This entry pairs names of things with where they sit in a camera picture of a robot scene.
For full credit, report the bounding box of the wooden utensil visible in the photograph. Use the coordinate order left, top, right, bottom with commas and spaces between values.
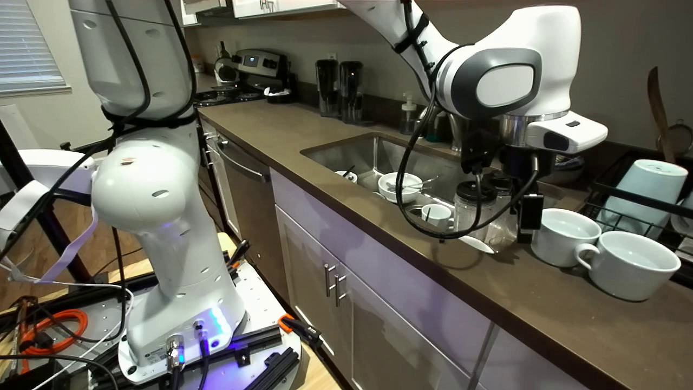
645, 66, 671, 162

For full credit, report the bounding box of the robot cart table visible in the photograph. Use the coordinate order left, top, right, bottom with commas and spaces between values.
85, 257, 306, 390

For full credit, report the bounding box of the stainless steel dishwasher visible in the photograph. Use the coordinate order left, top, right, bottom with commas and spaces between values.
204, 128, 290, 304

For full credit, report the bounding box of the stainless steel sink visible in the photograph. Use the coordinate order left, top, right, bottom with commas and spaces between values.
300, 130, 526, 257

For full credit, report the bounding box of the black aluminium rail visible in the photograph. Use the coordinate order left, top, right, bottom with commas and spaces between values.
241, 344, 303, 390

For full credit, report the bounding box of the small white ramekin cup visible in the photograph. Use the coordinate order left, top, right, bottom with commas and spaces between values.
421, 201, 456, 225

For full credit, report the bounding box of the black orange clamp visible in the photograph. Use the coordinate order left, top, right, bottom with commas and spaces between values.
277, 312, 338, 361

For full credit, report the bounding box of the silver bar door handle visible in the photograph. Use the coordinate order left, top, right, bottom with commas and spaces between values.
333, 271, 351, 305
322, 260, 341, 300

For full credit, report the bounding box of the white pitcher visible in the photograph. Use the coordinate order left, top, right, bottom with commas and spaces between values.
604, 159, 691, 234

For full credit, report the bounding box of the black dish rack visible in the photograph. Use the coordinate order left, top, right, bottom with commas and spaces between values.
580, 155, 693, 262

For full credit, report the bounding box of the white upper cabinet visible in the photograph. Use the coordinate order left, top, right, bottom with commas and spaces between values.
179, 0, 349, 29

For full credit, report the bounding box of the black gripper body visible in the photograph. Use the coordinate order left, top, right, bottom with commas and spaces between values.
460, 117, 558, 196

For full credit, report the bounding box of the black tripod stand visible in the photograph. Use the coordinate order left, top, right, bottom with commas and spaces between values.
0, 119, 96, 287

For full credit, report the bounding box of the orange cable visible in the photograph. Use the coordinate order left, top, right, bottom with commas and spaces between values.
17, 309, 92, 357

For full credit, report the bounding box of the lavender drawer stack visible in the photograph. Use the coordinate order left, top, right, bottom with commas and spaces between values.
477, 326, 590, 390

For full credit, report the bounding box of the lavender cabinet door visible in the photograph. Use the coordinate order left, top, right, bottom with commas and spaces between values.
276, 208, 356, 381
347, 278, 474, 390

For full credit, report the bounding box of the white window blind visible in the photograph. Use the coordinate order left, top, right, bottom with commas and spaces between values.
0, 0, 71, 95

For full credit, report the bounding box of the black tumbler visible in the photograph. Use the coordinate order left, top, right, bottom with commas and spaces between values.
338, 60, 366, 125
314, 60, 343, 117

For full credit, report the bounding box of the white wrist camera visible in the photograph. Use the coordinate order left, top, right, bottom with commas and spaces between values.
525, 109, 612, 157

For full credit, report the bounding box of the white curved plastic object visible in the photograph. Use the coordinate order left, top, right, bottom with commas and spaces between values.
0, 148, 99, 251

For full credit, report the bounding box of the clear soap dispenser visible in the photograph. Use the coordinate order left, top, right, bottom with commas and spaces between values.
399, 94, 423, 136

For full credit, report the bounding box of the white ceramic cup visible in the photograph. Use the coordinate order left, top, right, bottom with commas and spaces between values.
529, 207, 604, 271
574, 231, 683, 304

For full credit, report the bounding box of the white bowl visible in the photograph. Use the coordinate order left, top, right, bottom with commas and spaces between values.
374, 171, 427, 207

